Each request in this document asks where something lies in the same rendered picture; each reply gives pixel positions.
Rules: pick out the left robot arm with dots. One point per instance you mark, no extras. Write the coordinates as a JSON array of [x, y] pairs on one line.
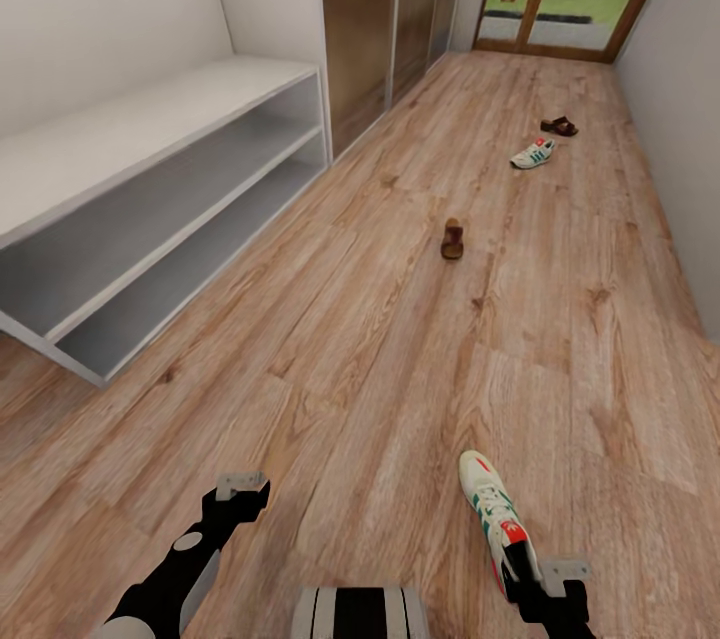
[[163, 605]]

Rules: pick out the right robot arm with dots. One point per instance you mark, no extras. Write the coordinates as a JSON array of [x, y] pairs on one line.
[[558, 601]]

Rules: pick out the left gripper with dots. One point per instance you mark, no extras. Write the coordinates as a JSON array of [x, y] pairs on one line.
[[245, 506]]

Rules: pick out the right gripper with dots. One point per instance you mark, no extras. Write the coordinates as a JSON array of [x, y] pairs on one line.
[[536, 606]]

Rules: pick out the gym shoe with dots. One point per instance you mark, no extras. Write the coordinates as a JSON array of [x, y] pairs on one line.
[[535, 155], [507, 538]]

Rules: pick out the sandal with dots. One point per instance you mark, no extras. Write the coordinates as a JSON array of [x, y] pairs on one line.
[[559, 126], [452, 248]]

